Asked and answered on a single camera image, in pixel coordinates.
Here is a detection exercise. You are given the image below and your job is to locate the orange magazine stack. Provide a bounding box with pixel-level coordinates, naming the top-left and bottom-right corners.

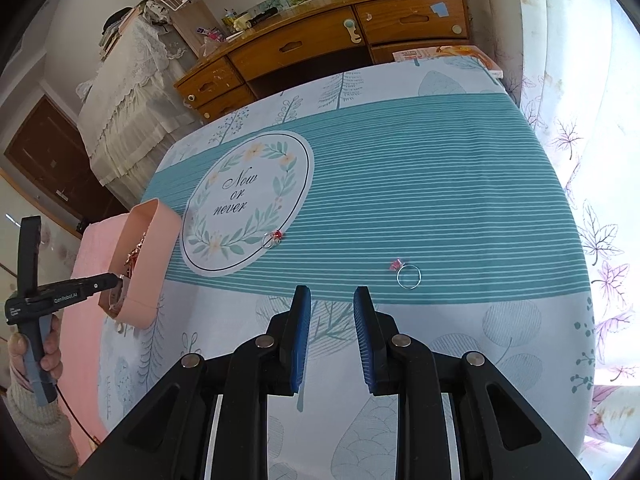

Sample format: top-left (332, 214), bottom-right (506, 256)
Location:
top-left (393, 46), bottom-right (504, 79)

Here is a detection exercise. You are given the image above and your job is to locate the pink fluffy blanket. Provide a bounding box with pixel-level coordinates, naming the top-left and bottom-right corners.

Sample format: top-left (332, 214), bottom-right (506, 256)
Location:
top-left (58, 214), bottom-right (127, 462)

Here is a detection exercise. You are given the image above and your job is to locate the silver ring pink stone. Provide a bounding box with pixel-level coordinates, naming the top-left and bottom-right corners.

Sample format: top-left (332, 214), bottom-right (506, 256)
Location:
top-left (390, 258), bottom-right (422, 290)

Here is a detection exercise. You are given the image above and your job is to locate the floral window curtain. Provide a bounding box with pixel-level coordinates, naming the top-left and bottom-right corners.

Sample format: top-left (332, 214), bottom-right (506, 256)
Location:
top-left (470, 0), bottom-right (640, 461)

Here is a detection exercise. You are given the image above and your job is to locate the tree pattern tablecloth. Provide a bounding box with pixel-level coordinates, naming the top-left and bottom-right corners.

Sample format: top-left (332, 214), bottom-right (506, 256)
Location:
top-left (98, 60), bottom-right (594, 479)

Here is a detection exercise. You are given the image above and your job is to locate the wooden desk with drawers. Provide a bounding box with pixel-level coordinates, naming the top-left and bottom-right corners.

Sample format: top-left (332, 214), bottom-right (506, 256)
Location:
top-left (175, 0), bottom-right (472, 122)

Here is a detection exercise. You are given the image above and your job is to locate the person's left hand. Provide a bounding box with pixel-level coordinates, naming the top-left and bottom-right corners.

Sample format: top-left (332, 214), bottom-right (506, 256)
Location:
top-left (6, 316), bottom-right (65, 386)

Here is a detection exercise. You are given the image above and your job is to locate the pink plastic tray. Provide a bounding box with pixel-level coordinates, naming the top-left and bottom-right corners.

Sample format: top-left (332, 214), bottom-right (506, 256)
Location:
top-left (99, 198), bottom-right (181, 330)

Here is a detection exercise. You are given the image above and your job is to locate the brown wooden door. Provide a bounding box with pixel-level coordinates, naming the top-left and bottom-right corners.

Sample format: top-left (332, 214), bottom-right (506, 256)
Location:
top-left (4, 96), bottom-right (127, 226)

